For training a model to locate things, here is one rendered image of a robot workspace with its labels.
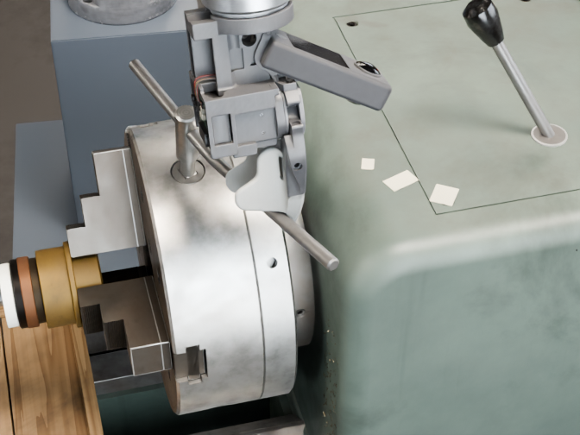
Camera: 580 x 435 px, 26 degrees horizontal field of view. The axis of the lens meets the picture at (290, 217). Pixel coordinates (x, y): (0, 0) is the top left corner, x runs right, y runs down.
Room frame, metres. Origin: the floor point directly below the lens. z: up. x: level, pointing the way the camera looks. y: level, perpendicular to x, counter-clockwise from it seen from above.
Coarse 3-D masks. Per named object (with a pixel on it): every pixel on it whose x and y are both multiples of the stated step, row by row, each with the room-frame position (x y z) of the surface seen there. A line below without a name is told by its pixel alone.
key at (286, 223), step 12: (132, 60) 1.02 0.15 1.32; (144, 72) 1.01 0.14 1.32; (144, 84) 1.00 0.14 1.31; (156, 84) 0.99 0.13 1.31; (156, 96) 0.98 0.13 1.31; (168, 96) 0.98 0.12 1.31; (168, 108) 0.96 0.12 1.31; (192, 132) 0.93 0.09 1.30; (192, 144) 0.93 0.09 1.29; (204, 144) 0.92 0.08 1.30; (204, 156) 0.91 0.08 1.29; (216, 168) 0.89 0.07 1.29; (228, 168) 0.88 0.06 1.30; (276, 216) 0.81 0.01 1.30; (288, 228) 0.80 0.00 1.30; (300, 228) 0.79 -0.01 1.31; (300, 240) 0.78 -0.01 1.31; (312, 240) 0.78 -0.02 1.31; (312, 252) 0.76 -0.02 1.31; (324, 252) 0.76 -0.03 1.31; (324, 264) 0.75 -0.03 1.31; (336, 264) 0.75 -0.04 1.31
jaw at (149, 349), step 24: (96, 288) 0.93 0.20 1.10; (120, 288) 0.93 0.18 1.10; (144, 288) 0.93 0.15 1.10; (96, 312) 0.90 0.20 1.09; (120, 312) 0.89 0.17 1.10; (144, 312) 0.89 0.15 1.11; (120, 336) 0.88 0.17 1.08; (144, 336) 0.85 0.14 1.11; (168, 336) 0.86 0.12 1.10; (144, 360) 0.84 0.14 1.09; (168, 360) 0.84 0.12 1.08; (192, 360) 0.84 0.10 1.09
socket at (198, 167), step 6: (198, 162) 0.97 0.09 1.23; (174, 168) 0.96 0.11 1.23; (198, 168) 0.96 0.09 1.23; (174, 174) 0.95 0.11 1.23; (180, 174) 0.95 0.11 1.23; (198, 174) 0.95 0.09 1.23; (204, 174) 0.96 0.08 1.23; (180, 180) 0.95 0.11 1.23; (186, 180) 0.95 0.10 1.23; (192, 180) 0.95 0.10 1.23; (198, 180) 0.95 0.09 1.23
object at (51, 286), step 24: (24, 264) 0.95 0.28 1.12; (48, 264) 0.94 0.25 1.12; (72, 264) 0.95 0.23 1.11; (96, 264) 0.95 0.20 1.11; (24, 288) 0.92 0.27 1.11; (48, 288) 0.92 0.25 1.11; (72, 288) 0.92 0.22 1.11; (24, 312) 0.91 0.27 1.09; (48, 312) 0.91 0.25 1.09; (72, 312) 0.91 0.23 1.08
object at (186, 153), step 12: (180, 108) 0.95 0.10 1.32; (192, 108) 0.95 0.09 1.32; (180, 120) 0.93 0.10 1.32; (192, 120) 0.93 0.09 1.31; (180, 132) 0.94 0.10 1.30; (180, 144) 0.94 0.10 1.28; (180, 156) 0.94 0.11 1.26; (192, 156) 0.94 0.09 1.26; (180, 168) 0.96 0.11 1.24; (192, 168) 0.95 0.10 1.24
